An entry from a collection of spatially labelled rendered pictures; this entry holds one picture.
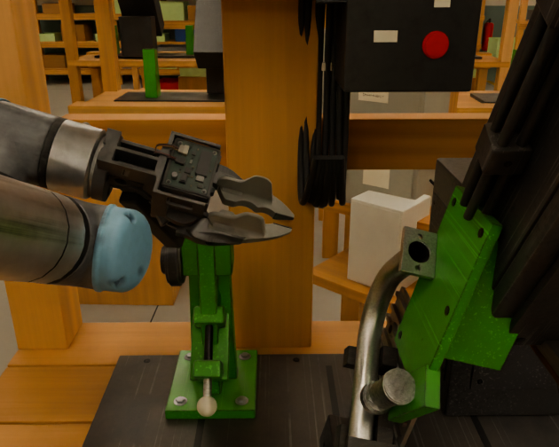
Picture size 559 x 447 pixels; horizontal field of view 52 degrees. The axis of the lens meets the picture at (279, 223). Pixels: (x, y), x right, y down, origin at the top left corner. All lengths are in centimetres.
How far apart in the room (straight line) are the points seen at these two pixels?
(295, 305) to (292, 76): 39
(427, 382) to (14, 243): 41
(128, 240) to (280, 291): 53
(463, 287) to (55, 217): 38
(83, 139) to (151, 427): 45
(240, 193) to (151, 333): 53
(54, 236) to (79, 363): 64
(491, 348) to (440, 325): 6
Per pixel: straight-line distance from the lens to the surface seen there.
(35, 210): 43
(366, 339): 75
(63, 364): 108
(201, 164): 57
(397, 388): 64
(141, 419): 89
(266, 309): 101
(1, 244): 41
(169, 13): 764
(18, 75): 95
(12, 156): 61
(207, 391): 83
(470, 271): 58
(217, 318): 82
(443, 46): 79
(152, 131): 100
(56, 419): 96
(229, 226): 62
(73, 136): 60
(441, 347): 62
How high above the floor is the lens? 147
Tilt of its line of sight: 22 degrees down
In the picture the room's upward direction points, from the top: straight up
